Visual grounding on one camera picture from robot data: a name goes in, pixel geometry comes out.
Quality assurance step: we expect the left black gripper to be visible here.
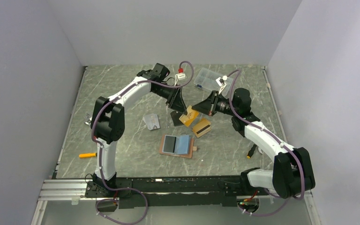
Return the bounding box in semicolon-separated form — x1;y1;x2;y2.
152;83;188;115

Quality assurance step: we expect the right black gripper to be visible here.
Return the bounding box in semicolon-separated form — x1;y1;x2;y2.
192;90;239;117

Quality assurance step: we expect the single gold credit card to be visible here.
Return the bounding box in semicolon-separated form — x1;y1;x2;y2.
179;105;199;127

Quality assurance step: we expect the silver credit cards stack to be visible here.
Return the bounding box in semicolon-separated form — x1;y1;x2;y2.
142;113;160;131

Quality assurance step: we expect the brown leather card holder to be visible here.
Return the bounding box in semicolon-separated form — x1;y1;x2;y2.
158;135;198;158

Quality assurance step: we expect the single black credit card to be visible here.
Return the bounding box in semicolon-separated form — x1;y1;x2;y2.
162;135;177;154

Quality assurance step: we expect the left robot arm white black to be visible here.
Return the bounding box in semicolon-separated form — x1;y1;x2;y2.
90;63;187;197

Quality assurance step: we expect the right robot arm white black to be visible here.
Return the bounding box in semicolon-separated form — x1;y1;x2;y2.
192;88;315;199

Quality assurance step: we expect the black credit cards stack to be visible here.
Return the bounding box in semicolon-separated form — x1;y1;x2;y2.
170;111;184;127

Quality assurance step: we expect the clear plastic organizer box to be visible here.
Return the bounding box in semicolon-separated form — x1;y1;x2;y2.
194;67;233;97

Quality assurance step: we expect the black yellow screwdriver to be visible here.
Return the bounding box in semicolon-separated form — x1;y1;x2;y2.
247;144;257;158

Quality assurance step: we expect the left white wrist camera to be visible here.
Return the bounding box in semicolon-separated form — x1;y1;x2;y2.
174;68;187;86

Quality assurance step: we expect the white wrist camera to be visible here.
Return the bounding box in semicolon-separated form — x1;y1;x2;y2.
215;75;228;94
174;68;187;86

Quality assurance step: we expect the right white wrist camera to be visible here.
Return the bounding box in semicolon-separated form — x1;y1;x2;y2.
215;75;228;94

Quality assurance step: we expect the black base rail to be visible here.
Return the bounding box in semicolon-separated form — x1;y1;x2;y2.
85;175;270;209

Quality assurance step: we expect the yellow handled screwdriver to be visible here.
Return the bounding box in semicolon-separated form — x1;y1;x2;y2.
79;152;97;159

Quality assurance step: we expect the aluminium frame rail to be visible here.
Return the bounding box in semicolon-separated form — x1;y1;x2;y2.
30;177;313;225

